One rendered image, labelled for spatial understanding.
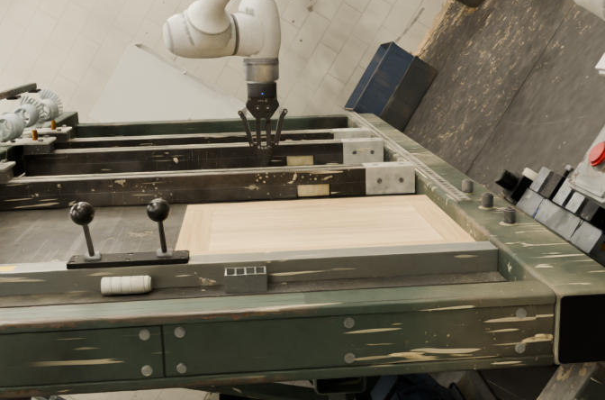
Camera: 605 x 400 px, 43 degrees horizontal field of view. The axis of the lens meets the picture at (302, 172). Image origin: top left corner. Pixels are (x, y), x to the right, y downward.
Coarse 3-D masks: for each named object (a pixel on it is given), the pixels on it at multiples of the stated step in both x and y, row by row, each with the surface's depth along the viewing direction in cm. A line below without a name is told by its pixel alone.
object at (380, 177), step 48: (0, 144) 186; (0, 192) 185; (48, 192) 186; (96, 192) 187; (144, 192) 188; (192, 192) 189; (240, 192) 190; (288, 192) 191; (336, 192) 192; (384, 192) 192
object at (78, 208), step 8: (72, 208) 121; (80, 208) 120; (88, 208) 121; (72, 216) 121; (80, 216) 120; (88, 216) 121; (80, 224) 121; (88, 232) 124; (88, 240) 125; (88, 248) 127; (88, 256) 128; (96, 256) 128
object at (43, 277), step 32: (192, 256) 132; (224, 256) 131; (256, 256) 131; (288, 256) 131; (320, 256) 130; (352, 256) 130; (384, 256) 130; (416, 256) 131; (448, 256) 131; (480, 256) 132; (0, 288) 126; (32, 288) 126; (64, 288) 127; (96, 288) 127
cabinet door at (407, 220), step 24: (192, 216) 168; (216, 216) 169; (240, 216) 168; (264, 216) 168; (288, 216) 167; (312, 216) 166; (336, 216) 166; (360, 216) 165; (384, 216) 165; (408, 216) 164; (432, 216) 163; (192, 240) 150; (216, 240) 150; (240, 240) 150; (264, 240) 149; (288, 240) 149; (312, 240) 149; (336, 240) 148; (360, 240) 148; (384, 240) 147; (408, 240) 147; (432, 240) 145; (456, 240) 145
